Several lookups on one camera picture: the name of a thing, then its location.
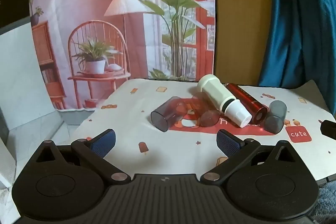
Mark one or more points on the white plastic cup bottle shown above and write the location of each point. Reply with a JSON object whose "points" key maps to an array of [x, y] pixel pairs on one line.
{"points": [[223, 95]]}

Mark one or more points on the translucent purple-grey cup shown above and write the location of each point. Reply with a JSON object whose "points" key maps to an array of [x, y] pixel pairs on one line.
{"points": [[164, 113]]}

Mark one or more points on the red metallic cup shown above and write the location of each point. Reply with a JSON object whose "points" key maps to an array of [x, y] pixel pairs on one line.
{"points": [[248, 103]]}

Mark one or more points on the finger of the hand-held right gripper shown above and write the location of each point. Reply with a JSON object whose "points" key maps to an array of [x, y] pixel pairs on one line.
{"points": [[328, 129]]}

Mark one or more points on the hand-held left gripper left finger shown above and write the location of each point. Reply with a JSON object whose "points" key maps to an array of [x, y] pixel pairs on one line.
{"points": [[103, 143]]}

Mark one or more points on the blue curtain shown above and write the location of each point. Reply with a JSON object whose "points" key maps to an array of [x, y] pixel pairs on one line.
{"points": [[302, 16]]}

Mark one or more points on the translucent red-brown cup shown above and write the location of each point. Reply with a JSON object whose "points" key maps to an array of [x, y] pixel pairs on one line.
{"points": [[207, 113]]}

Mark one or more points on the white board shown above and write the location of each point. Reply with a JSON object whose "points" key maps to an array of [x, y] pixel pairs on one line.
{"points": [[21, 69]]}

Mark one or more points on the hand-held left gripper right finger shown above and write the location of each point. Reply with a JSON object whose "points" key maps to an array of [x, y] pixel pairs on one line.
{"points": [[230, 144]]}

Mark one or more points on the white printed tablecloth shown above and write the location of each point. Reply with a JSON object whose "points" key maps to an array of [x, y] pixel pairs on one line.
{"points": [[162, 153]]}

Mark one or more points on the translucent grey cup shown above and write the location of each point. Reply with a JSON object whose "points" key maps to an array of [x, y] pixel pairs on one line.
{"points": [[275, 116]]}

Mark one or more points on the grey fluffy rug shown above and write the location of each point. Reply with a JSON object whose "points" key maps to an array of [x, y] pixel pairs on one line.
{"points": [[325, 200]]}

